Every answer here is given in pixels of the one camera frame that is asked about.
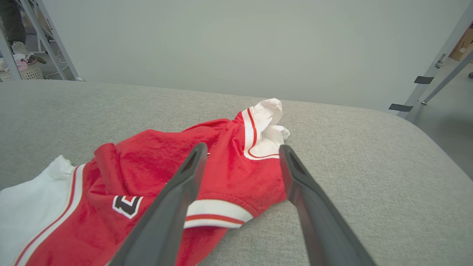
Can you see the person's dark trouser leg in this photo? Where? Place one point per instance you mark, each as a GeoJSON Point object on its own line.
{"type": "Point", "coordinates": [13, 20]}

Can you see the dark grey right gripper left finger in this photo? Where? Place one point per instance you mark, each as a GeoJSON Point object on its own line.
{"type": "Point", "coordinates": [162, 229]}

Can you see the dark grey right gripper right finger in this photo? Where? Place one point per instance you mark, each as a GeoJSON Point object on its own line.
{"type": "Point", "coordinates": [325, 232]}

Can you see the white woven laundry basket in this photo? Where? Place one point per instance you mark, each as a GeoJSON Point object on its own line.
{"type": "Point", "coordinates": [31, 74]}

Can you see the brown cardboard box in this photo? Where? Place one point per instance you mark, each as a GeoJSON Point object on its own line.
{"type": "Point", "coordinates": [463, 46]}

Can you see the pile of clothes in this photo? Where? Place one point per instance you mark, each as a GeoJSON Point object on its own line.
{"type": "Point", "coordinates": [20, 61]}

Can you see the grey metal frame with tape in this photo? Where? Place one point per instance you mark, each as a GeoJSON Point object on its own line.
{"type": "Point", "coordinates": [436, 68]}

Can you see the red Bulls basketball jersey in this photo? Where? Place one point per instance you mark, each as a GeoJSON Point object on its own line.
{"type": "Point", "coordinates": [229, 173]}

